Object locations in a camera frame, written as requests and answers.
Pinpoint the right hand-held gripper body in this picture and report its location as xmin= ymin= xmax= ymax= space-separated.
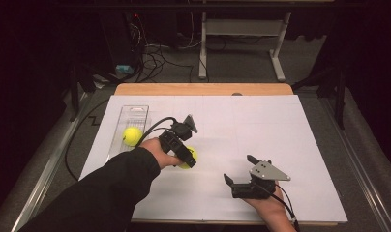
xmin=231 ymin=159 xmax=292 ymax=199

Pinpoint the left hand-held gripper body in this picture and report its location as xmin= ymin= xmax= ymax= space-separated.
xmin=158 ymin=113 xmax=199 ymax=157

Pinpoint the yellow tennis ball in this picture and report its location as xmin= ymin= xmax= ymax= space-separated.
xmin=122 ymin=126 xmax=144 ymax=148
xmin=176 ymin=146 xmax=199 ymax=170

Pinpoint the clear plastic container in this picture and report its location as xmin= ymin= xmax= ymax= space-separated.
xmin=106 ymin=104 xmax=152 ymax=162

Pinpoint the person's left hand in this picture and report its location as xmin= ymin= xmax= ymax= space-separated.
xmin=139 ymin=137 xmax=185 ymax=170

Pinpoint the person's right hand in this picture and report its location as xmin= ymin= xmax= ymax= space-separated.
xmin=243 ymin=186 xmax=293 ymax=220

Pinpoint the white table cover sheet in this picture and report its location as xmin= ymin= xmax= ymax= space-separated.
xmin=78 ymin=94 xmax=348 ymax=224

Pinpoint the light blue box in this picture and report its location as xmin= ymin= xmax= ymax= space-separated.
xmin=115 ymin=64 xmax=135 ymax=74

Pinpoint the black metal stand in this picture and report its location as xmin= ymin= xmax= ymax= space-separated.
xmin=68 ymin=62 xmax=99 ymax=123
xmin=292 ymin=64 xmax=346 ymax=131

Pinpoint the black computer tower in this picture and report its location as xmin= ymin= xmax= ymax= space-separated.
xmin=99 ymin=12 xmax=143 ymax=70

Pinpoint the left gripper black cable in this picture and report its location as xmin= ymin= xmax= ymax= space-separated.
xmin=135 ymin=116 xmax=179 ymax=149

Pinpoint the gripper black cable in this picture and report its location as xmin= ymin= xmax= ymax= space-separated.
xmin=257 ymin=182 xmax=301 ymax=232
xmin=135 ymin=116 xmax=179 ymax=149

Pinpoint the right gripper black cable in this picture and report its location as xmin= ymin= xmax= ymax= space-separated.
xmin=257 ymin=182 xmax=301 ymax=232

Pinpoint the black floor cable bundle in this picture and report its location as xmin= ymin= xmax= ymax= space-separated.
xmin=129 ymin=15 xmax=197 ymax=83

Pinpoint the metal floor rail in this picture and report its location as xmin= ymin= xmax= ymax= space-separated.
xmin=320 ymin=96 xmax=391 ymax=232
xmin=9 ymin=91 xmax=90 ymax=232

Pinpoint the white metal desk frame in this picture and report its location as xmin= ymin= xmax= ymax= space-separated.
xmin=197 ymin=11 xmax=293 ymax=83

